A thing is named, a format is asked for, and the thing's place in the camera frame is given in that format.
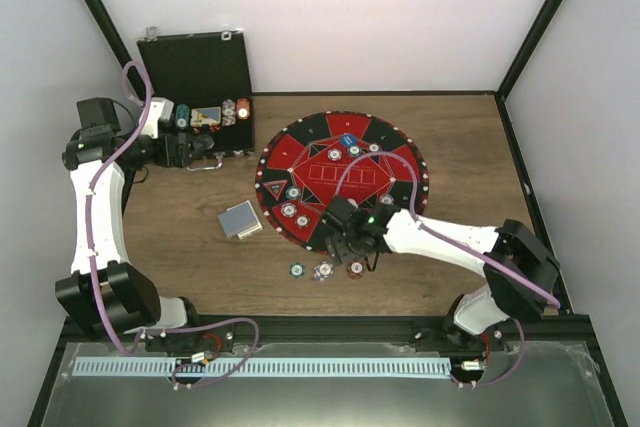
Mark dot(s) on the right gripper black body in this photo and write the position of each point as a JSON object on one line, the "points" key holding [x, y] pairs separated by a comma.
{"points": [[337, 247]]}

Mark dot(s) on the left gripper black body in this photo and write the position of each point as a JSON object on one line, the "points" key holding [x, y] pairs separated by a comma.
{"points": [[168, 161]]}

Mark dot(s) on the brown poker chip stack table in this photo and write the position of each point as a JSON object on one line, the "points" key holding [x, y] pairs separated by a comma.
{"points": [[355, 270]]}

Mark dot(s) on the green poker chip stack table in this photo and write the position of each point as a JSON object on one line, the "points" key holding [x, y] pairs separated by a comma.
{"points": [[297, 270]]}

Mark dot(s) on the triangular all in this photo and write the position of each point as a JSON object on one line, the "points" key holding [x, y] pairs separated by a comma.
{"points": [[276, 189]]}

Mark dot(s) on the blue small blind button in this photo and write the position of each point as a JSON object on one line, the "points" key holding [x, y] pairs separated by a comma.
{"points": [[348, 140]]}

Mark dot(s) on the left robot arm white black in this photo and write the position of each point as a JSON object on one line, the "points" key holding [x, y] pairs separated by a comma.
{"points": [[103, 286]]}

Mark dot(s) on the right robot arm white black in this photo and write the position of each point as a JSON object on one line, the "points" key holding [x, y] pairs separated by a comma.
{"points": [[518, 271]]}

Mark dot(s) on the clear dealer button in case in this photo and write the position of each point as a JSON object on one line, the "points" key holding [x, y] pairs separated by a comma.
{"points": [[202, 142]]}

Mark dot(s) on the green chip stack in case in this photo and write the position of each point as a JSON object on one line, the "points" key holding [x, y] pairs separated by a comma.
{"points": [[182, 116]]}

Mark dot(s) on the card deck in case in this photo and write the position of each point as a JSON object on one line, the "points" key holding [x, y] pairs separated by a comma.
{"points": [[206, 116]]}

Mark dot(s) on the blue white chips in case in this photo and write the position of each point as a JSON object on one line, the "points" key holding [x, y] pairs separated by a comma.
{"points": [[228, 112]]}

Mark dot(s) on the black poker case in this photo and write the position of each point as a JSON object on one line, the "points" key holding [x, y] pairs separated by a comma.
{"points": [[202, 70]]}

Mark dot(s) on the orange chips in case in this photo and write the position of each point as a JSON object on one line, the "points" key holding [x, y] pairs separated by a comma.
{"points": [[243, 108]]}

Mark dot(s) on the round red black poker mat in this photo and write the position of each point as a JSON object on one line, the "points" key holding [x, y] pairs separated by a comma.
{"points": [[299, 154]]}

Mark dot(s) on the white card box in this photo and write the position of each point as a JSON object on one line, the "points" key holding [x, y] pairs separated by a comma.
{"points": [[249, 231]]}

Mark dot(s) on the metal sheet front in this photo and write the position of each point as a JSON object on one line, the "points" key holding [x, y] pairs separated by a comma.
{"points": [[542, 384]]}

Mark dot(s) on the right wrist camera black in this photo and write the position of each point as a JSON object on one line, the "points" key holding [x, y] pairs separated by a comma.
{"points": [[338, 213]]}

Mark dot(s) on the silver case handle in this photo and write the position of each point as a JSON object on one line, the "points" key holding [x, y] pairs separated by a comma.
{"points": [[208, 164]]}

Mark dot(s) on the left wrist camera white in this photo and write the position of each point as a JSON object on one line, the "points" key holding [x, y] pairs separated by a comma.
{"points": [[159, 111]]}

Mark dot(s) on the black aluminium frame post left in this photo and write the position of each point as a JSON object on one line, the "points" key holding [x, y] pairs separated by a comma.
{"points": [[109, 31]]}

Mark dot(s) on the black aluminium frame post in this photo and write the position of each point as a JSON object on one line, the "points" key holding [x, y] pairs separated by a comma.
{"points": [[109, 31], [542, 21]]}

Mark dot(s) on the light blue slotted cable duct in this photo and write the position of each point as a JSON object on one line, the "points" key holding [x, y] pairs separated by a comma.
{"points": [[429, 368]]}

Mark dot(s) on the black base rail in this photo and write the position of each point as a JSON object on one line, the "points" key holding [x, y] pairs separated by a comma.
{"points": [[425, 334]]}

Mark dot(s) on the black aluminium frame post right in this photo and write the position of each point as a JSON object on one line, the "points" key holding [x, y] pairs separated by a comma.
{"points": [[542, 21]]}

